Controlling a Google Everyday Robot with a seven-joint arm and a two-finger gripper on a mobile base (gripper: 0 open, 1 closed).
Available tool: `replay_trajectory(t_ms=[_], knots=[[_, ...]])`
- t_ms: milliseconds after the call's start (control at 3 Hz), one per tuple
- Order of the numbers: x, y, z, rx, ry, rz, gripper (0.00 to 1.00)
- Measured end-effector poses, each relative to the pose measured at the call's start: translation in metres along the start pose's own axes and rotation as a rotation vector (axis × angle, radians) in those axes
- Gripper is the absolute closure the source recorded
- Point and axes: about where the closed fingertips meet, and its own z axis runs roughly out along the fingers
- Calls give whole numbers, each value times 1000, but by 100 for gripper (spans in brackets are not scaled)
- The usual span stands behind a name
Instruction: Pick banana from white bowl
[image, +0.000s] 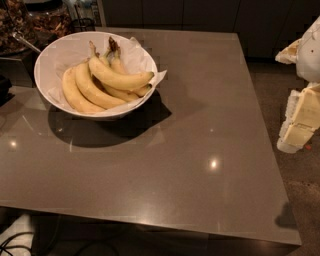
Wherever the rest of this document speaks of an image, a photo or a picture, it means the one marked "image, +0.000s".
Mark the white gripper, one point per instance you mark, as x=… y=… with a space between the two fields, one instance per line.
x=310 y=55

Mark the yellow banana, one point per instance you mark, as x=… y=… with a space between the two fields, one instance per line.
x=87 y=87
x=112 y=58
x=73 y=95
x=114 y=79
x=124 y=95

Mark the white ceramic bowl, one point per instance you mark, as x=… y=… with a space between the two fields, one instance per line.
x=70 y=50

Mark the white paper bowl liner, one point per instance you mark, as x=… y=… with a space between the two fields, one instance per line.
x=96 y=75

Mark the glass jar with snacks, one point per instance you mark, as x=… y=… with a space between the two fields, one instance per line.
x=14 y=17

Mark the black wire basket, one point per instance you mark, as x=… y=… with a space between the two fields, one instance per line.
x=82 y=25

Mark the metal spoon handle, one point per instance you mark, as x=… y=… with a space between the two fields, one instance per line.
x=22 y=40

